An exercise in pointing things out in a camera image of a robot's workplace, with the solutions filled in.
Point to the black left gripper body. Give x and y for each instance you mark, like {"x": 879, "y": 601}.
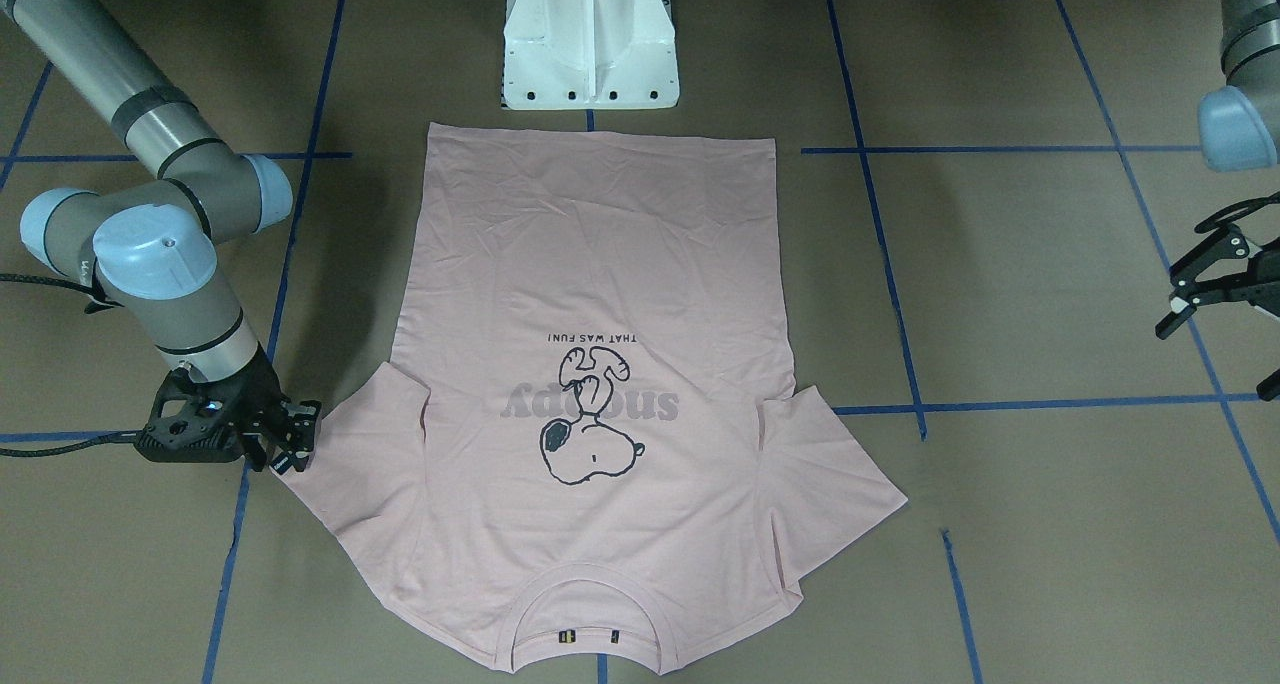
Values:
{"x": 1226, "y": 286}

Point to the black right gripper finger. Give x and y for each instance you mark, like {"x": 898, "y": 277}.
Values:
{"x": 294, "y": 446}
{"x": 302, "y": 418}

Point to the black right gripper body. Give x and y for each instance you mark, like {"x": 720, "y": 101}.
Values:
{"x": 249, "y": 391}

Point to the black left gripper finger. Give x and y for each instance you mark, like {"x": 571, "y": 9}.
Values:
{"x": 1223, "y": 239}
{"x": 1189, "y": 295}

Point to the pink Snoopy t-shirt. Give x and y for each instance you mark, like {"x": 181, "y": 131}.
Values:
{"x": 588, "y": 437}

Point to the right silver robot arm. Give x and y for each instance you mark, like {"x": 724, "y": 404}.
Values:
{"x": 150, "y": 249}

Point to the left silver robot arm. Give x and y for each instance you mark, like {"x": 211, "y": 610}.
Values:
{"x": 1237, "y": 132}

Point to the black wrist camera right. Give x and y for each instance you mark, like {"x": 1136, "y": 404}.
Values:
{"x": 191, "y": 422}

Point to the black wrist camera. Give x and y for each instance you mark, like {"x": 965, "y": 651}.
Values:
{"x": 191, "y": 422}
{"x": 1269, "y": 388}

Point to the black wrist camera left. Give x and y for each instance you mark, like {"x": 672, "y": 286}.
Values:
{"x": 1269, "y": 388}

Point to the white camera mast with base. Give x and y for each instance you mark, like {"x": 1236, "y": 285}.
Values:
{"x": 589, "y": 54}

